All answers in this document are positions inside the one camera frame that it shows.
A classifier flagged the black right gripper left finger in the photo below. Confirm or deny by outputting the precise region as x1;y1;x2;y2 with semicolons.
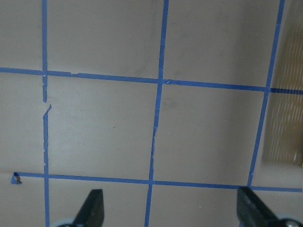
72;189;104;227

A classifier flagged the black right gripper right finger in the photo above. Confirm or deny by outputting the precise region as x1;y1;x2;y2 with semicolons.
236;187;279;227

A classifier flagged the yellow plastic basket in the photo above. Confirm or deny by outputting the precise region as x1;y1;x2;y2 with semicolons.
262;0;303;166

